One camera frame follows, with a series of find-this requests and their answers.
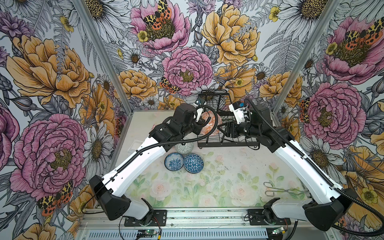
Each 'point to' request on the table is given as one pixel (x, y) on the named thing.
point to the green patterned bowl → (186, 149)
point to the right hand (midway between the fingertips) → (223, 130)
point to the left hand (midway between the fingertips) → (198, 121)
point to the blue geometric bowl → (193, 163)
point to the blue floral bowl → (174, 161)
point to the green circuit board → (151, 232)
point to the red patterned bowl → (207, 128)
